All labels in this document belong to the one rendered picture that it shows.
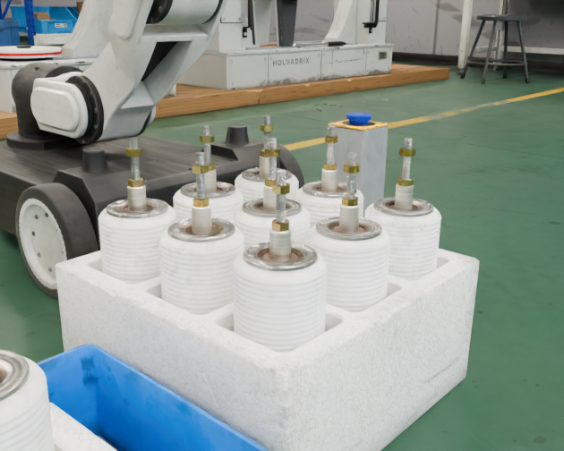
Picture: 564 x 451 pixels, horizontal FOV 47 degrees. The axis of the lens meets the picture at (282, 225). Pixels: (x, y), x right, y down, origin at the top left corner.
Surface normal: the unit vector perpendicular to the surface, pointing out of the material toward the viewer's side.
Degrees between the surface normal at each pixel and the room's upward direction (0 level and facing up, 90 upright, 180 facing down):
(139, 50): 124
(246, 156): 45
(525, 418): 0
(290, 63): 90
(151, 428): 88
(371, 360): 90
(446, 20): 90
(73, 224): 55
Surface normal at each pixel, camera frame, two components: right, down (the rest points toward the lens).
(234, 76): 0.73, 0.22
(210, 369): -0.66, 0.23
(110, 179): 0.53, -0.51
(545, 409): 0.01, -0.95
